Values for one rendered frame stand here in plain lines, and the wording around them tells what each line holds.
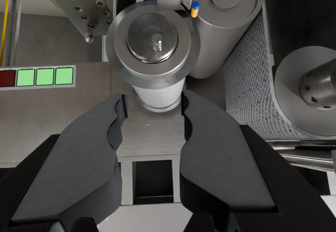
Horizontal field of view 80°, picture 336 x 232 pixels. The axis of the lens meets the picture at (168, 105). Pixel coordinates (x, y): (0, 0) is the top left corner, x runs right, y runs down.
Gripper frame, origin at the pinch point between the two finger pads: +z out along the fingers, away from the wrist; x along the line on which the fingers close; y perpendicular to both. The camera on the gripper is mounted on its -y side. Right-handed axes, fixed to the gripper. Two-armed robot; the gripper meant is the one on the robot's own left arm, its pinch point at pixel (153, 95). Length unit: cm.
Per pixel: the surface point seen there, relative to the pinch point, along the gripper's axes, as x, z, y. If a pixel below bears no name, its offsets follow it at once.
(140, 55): -2.5, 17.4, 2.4
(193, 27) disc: 5.7, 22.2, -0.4
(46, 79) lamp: -36, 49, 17
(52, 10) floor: -114, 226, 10
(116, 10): -6.6, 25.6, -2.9
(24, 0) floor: -131, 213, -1
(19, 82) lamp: -45, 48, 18
